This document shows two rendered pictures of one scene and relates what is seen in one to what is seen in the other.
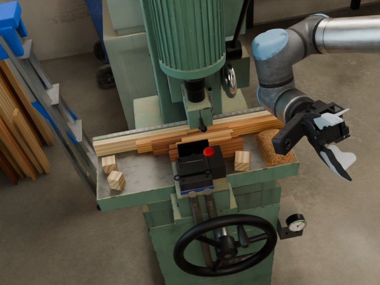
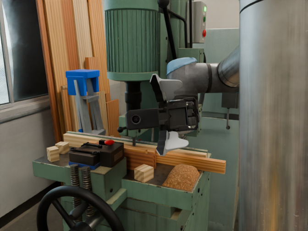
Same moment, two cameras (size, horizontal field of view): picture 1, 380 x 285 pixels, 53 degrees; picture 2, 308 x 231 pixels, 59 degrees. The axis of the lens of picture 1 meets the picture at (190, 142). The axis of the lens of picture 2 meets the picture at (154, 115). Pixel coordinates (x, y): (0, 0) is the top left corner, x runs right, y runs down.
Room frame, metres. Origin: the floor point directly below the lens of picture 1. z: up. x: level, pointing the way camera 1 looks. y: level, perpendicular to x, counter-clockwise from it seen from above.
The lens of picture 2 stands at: (0.06, -0.51, 1.30)
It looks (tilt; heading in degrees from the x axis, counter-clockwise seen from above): 14 degrees down; 26
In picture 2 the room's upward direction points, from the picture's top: straight up
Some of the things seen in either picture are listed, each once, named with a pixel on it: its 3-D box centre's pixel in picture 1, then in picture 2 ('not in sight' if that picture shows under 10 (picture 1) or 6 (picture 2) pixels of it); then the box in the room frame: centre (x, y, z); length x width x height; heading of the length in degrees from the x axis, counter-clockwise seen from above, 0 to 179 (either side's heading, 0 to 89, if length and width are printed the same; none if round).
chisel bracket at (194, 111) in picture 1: (197, 105); (136, 124); (0.90, -0.04, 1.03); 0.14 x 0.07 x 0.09; 4
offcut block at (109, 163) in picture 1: (109, 164); (62, 147); (0.81, 0.25, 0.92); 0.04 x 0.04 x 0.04; 6
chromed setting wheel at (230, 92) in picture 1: (228, 79); not in sight; (1.02, -0.15, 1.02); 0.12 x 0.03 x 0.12; 4
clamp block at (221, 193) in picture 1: (200, 185); (97, 174); (0.68, -0.01, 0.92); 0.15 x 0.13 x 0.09; 94
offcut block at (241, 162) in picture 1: (242, 160); (144, 173); (0.75, -0.14, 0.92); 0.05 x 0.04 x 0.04; 166
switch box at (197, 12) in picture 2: not in sight; (196, 23); (1.21, -0.16, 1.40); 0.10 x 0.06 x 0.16; 4
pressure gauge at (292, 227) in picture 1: (295, 223); not in sight; (0.68, -0.31, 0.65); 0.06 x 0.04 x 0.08; 94
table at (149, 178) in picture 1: (196, 173); (111, 176); (0.77, -0.01, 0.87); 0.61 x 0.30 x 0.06; 94
